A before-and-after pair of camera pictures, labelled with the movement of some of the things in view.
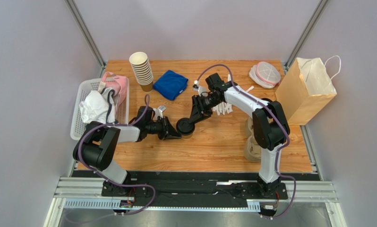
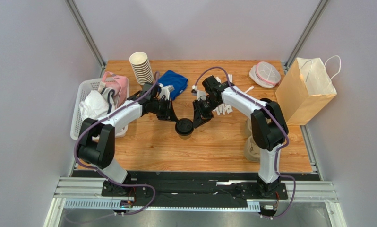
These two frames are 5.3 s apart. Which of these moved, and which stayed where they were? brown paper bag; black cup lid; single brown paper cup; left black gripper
Moved: left black gripper
Stayed: single brown paper cup; brown paper bag; black cup lid
